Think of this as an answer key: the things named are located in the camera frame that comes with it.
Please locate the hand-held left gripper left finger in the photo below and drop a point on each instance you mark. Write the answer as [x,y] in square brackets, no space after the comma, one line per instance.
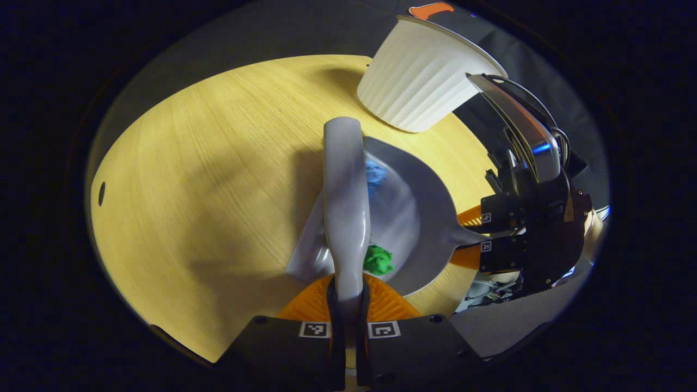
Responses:
[283,354]

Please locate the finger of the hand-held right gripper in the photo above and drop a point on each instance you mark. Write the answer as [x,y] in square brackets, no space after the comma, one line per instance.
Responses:
[501,212]
[501,255]

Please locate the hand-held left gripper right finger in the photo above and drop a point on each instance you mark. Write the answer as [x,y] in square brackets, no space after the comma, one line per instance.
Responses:
[419,351]

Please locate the grey dustpan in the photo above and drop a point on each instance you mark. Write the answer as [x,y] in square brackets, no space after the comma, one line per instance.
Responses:
[430,218]

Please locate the green paper trash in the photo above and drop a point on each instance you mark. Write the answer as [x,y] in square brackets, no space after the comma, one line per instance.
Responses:
[378,260]

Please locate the blue paper trash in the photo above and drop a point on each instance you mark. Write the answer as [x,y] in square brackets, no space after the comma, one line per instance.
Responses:
[375,174]

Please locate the white ribbed garbage bin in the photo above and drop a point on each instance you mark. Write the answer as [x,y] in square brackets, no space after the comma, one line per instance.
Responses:
[419,81]

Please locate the small grey broom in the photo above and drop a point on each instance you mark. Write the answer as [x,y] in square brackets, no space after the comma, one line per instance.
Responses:
[346,190]

